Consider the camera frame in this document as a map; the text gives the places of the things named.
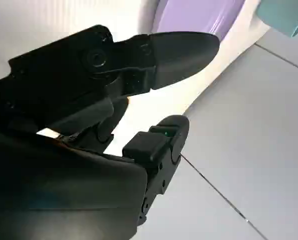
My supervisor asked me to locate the pale green mug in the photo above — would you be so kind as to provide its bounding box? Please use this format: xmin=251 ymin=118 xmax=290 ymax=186
xmin=255 ymin=0 xmax=298 ymax=38

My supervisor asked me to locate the lilac plate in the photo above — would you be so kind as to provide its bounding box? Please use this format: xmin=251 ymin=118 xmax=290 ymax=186
xmin=152 ymin=0 xmax=245 ymax=42

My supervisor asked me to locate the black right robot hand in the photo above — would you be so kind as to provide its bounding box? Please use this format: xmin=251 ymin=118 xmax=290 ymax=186
xmin=0 ymin=24 xmax=220 ymax=240

